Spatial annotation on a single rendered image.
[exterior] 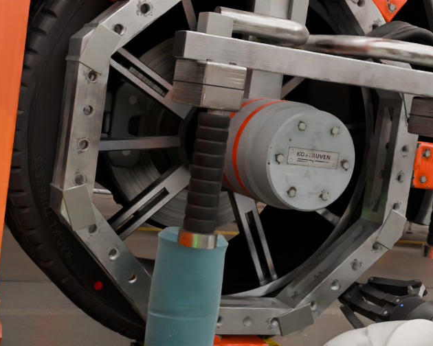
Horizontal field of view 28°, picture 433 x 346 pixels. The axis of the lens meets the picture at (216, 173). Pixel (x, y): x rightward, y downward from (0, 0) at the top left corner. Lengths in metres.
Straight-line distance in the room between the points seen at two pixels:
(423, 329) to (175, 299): 0.30
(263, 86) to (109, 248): 0.31
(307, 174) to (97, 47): 0.31
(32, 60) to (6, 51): 0.53
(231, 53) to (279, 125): 0.14
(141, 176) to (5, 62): 0.73
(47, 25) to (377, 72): 0.44
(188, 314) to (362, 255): 0.36
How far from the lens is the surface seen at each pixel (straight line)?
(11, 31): 0.65
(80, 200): 1.12
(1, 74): 0.65
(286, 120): 1.06
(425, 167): 1.37
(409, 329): 0.98
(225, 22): 0.96
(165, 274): 1.06
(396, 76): 1.08
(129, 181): 1.35
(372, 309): 1.28
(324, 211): 1.40
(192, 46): 0.94
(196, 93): 0.93
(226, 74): 0.93
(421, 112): 1.15
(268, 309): 1.27
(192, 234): 0.93
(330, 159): 1.09
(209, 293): 1.07
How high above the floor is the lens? 0.92
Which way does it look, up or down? 5 degrees down
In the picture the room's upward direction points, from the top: 8 degrees clockwise
